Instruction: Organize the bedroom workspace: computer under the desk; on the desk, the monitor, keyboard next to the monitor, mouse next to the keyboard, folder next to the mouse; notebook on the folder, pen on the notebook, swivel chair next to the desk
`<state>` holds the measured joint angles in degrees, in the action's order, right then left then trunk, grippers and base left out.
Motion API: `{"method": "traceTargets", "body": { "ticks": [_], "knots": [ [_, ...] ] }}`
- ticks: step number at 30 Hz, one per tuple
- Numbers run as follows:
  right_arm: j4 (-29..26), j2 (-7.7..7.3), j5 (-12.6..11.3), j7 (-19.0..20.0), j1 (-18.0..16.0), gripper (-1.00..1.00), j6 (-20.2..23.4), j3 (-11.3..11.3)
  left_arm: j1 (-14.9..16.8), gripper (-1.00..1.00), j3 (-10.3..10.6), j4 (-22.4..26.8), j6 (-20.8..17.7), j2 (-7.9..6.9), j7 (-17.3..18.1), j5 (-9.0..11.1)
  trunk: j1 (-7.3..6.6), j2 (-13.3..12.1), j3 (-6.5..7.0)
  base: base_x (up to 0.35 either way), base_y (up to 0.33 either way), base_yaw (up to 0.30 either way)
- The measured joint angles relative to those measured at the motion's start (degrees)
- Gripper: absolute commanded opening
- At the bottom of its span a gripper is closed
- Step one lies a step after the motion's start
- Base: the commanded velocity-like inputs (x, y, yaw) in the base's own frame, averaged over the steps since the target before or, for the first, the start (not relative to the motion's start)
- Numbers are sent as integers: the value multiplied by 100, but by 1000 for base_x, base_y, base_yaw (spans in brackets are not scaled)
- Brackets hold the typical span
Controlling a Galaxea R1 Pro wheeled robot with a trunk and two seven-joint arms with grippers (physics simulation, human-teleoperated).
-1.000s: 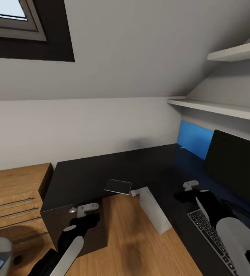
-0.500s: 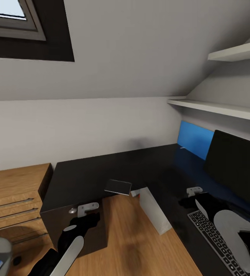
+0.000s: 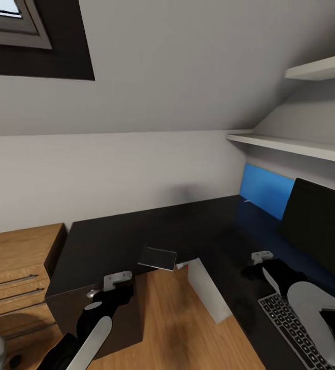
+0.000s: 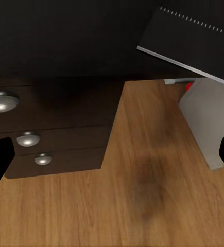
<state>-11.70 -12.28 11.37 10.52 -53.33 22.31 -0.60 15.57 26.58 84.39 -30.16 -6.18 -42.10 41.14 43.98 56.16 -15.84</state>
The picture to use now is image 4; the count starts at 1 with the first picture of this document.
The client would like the notebook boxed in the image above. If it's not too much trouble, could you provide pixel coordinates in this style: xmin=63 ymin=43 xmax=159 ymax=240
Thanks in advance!
xmin=137 ymin=7 xmax=224 ymax=84

